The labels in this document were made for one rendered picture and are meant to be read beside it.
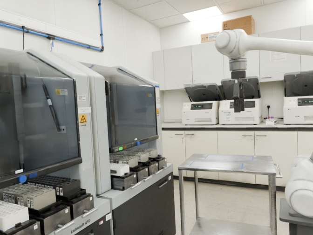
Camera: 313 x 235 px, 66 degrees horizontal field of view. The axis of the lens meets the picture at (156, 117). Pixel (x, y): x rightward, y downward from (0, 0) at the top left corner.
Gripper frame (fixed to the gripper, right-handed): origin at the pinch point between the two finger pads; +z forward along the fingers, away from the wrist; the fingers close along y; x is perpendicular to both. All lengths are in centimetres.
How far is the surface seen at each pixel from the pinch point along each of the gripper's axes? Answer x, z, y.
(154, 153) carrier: 74, 34, 36
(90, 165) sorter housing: 75, 27, -35
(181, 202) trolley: 42, 62, 14
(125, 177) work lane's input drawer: 67, 39, -15
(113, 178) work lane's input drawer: 74, 40, -17
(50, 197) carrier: 74, 34, -63
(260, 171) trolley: -7.3, 38.0, 19.6
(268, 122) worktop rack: 0, 27, 215
